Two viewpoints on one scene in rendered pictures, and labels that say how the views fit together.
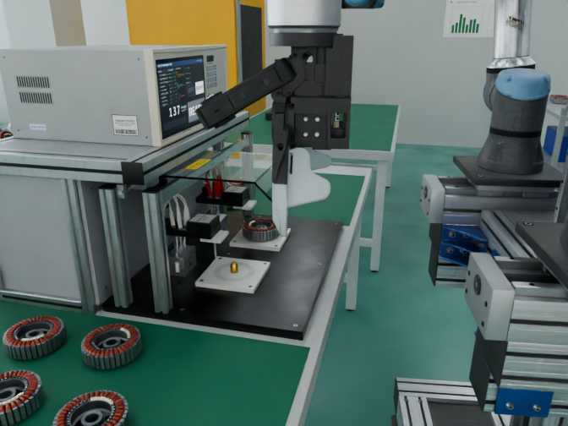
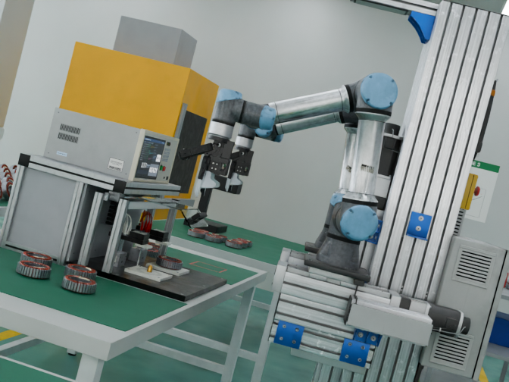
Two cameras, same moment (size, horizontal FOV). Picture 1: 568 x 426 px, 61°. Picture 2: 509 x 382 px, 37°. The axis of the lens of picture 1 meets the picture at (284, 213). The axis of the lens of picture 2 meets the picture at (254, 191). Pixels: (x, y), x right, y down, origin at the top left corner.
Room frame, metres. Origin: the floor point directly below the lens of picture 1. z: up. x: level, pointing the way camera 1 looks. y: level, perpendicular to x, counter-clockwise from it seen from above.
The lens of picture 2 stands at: (-1.94, -0.07, 1.30)
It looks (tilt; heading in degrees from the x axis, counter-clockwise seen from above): 2 degrees down; 358
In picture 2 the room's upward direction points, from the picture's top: 15 degrees clockwise
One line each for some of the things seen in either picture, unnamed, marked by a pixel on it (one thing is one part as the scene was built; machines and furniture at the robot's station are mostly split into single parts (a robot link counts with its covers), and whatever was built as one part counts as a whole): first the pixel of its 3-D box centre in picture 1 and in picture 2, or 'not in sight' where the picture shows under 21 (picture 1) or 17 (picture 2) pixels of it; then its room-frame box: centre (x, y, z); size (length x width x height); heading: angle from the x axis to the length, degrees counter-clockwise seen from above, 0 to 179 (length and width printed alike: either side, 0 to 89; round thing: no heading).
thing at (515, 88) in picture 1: (519, 98); (342, 211); (1.18, -0.57, 1.20); 0.13 x 0.12 x 0.14; 166
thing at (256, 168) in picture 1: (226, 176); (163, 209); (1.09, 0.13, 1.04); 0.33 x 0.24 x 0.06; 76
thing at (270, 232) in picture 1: (261, 229); (169, 262); (1.33, 0.07, 0.80); 0.11 x 0.11 x 0.04
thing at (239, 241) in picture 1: (261, 237); (167, 268); (1.33, 0.07, 0.78); 0.15 x 0.15 x 0.01; 76
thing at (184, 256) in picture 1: (181, 259); (117, 258); (1.13, 0.27, 0.80); 0.08 x 0.05 x 0.06; 166
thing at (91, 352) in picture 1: (111, 345); (80, 272); (0.80, 0.34, 0.77); 0.11 x 0.11 x 0.04
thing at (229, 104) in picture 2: not in sight; (228, 107); (0.53, -0.02, 1.45); 0.09 x 0.08 x 0.11; 92
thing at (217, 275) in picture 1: (234, 273); (148, 273); (1.09, 0.13, 0.78); 0.15 x 0.15 x 0.01; 76
